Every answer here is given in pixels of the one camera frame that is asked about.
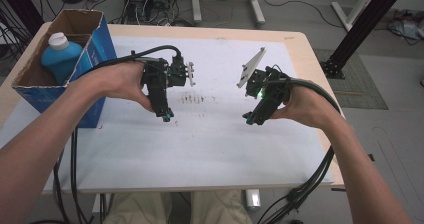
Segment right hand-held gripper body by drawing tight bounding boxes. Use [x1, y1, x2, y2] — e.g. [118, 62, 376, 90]
[236, 47, 292, 125]

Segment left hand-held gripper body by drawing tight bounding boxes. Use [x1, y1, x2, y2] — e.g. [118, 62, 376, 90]
[141, 53, 196, 118]

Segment person's left hand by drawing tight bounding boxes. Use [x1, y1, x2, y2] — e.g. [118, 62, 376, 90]
[75, 61, 156, 113]

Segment person's right hand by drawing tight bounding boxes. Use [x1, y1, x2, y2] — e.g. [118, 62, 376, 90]
[269, 84, 344, 130]

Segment white table mat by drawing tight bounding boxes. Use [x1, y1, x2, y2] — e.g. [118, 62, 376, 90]
[0, 35, 334, 193]

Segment blue cardboard box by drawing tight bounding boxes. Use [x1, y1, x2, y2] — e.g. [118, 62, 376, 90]
[11, 8, 118, 129]

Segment white cylinder under table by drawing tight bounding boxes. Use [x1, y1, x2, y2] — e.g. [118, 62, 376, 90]
[245, 188, 261, 212]

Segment white stand leg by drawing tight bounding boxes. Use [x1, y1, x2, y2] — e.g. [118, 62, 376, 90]
[247, 0, 267, 27]
[190, 0, 203, 24]

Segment grey floor mat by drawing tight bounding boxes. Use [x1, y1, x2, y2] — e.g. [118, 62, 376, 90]
[313, 48, 390, 111]

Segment person's left leg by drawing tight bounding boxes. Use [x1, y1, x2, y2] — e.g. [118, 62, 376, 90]
[103, 190, 174, 224]

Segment person's leg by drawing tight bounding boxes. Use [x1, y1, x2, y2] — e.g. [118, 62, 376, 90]
[103, 190, 174, 224]
[189, 189, 253, 224]

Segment person's right leg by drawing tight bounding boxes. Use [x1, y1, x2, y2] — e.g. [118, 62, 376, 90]
[189, 189, 253, 224]

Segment blue bottle with white cap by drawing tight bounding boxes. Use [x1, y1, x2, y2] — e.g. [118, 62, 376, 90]
[40, 32, 84, 86]

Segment white stand foot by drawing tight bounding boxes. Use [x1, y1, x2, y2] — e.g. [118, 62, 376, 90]
[331, 0, 382, 32]

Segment left hand-held gripper black cable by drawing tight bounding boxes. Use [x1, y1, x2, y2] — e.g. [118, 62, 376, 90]
[68, 44, 183, 224]

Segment hand-held gripper black cable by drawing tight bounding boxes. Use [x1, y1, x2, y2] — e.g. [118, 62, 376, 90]
[68, 44, 183, 224]
[256, 78, 342, 224]

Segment right hand-held gripper black cable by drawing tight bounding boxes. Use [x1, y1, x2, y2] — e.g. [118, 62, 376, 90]
[256, 78, 342, 224]

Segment long black floor cable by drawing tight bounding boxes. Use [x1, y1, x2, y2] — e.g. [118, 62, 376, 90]
[264, 0, 335, 29]

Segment black aluminium frame post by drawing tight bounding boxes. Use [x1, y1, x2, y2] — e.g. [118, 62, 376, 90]
[320, 0, 412, 81]

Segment black hanging cable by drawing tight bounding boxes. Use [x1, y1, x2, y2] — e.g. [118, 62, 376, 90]
[52, 148, 69, 224]

